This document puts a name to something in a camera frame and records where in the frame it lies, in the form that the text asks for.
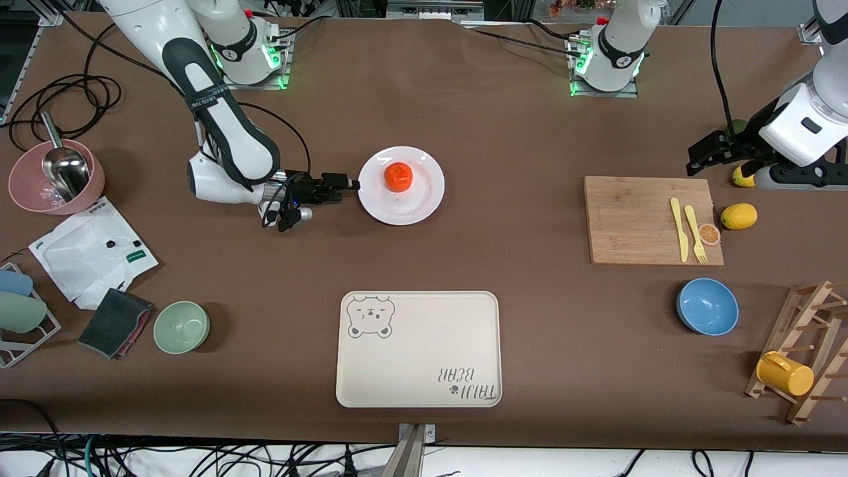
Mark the wooden cutting board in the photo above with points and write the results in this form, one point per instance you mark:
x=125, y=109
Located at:
x=629, y=218

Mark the toy orange slice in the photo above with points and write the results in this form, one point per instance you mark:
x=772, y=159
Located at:
x=709, y=234

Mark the cream bear print tray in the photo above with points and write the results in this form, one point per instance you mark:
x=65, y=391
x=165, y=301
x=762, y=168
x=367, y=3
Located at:
x=424, y=358

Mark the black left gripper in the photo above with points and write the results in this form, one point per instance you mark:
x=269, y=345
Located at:
x=734, y=147

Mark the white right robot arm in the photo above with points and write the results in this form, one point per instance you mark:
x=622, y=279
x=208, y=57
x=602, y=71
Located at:
x=199, y=86

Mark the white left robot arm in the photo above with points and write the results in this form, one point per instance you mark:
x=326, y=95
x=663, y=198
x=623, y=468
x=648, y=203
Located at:
x=619, y=40

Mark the white round plate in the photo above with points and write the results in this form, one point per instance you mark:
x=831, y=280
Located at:
x=424, y=199

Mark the blue bowl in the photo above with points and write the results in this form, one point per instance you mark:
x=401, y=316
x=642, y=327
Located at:
x=707, y=307

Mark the light blue cup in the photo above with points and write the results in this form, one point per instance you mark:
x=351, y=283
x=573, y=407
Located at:
x=14, y=283

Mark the yellow mug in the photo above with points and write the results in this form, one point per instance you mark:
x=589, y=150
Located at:
x=785, y=374

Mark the wooden mug rack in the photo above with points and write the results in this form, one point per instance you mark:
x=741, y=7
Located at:
x=828, y=371

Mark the sage green cup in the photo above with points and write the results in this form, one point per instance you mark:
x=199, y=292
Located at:
x=20, y=313

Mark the yellow plastic fork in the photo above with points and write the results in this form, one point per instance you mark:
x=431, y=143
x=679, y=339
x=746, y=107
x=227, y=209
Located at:
x=693, y=225

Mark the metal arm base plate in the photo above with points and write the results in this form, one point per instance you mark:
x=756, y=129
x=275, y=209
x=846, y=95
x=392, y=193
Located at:
x=629, y=93
x=285, y=73

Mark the dark grey sponge cloth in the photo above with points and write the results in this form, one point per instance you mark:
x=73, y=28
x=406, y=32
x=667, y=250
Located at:
x=114, y=323

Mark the yellow lemon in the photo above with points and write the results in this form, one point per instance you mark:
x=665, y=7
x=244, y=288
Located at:
x=739, y=216
x=741, y=180

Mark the orange fruit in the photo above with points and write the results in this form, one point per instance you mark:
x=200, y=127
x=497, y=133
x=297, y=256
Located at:
x=399, y=177

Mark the yellow plastic knife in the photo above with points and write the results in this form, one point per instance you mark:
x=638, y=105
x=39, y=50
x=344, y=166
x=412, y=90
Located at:
x=680, y=230

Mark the green lime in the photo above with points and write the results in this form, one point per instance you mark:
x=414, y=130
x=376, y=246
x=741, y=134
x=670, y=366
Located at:
x=735, y=127

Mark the metal scoop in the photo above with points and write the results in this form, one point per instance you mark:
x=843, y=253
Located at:
x=66, y=169

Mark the aluminium frame profile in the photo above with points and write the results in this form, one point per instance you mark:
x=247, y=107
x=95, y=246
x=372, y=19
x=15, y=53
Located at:
x=808, y=30

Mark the pale green bowl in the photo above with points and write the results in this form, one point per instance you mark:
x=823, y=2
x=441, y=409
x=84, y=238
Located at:
x=181, y=327

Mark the white plastic bag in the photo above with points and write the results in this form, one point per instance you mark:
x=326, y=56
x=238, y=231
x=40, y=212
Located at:
x=86, y=255

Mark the pink bowl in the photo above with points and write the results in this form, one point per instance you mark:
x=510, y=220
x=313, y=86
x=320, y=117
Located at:
x=23, y=185

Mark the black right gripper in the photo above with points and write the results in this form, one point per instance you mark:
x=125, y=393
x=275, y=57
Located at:
x=304, y=187

